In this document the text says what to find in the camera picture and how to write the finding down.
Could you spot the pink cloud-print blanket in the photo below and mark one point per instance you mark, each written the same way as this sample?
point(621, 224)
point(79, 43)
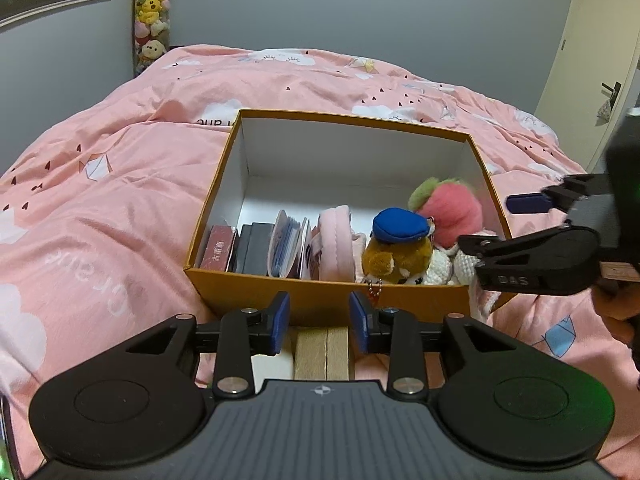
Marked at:
point(100, 185)

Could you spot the clear card pouch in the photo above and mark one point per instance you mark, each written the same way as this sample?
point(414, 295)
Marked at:
point(287, 245)

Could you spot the smartphone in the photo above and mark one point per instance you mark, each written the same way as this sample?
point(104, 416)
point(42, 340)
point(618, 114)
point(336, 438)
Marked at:
point(4, 440)

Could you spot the brown plush with blue hat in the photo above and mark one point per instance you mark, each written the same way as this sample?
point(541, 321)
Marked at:
point(395, 255)

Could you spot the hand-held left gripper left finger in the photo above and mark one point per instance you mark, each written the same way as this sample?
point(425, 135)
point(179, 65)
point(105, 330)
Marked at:
point(280, 325)

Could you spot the white and pink crochet toy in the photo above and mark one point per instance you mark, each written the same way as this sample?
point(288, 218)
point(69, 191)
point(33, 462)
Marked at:
point(450, 265)

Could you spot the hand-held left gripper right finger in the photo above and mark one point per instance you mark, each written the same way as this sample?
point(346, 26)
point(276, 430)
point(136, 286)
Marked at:
point(359, 322)

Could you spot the person's right hand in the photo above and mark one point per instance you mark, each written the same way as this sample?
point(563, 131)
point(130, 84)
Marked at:
point(617, 310)

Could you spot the pink strawberry plush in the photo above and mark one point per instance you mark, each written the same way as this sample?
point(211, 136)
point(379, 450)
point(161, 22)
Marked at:
point(450, 210)

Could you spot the small black box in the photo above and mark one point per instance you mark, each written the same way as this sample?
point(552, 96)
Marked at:
point(252, 250)

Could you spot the cream door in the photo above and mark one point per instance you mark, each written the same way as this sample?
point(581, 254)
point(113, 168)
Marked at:
point(590, 35)

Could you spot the orange cardboard box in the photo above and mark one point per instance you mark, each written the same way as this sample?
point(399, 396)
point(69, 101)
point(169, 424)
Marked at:
point(320, 296)

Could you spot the small red-brown box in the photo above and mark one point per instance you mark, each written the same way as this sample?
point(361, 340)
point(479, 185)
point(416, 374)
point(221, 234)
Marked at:
point(217, 250)

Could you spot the pink fabric pouch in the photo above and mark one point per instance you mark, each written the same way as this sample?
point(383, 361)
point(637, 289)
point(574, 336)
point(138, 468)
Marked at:
point(335, 245)

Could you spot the white box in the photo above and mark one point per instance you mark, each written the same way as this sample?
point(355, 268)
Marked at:
point(272, 370)

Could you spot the hanging plush toy organizer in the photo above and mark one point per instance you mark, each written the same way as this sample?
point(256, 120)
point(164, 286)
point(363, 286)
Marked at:
point(152, 15)

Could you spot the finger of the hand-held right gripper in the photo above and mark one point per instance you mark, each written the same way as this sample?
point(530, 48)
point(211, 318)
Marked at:
point(530, 260)
point(525, 203)

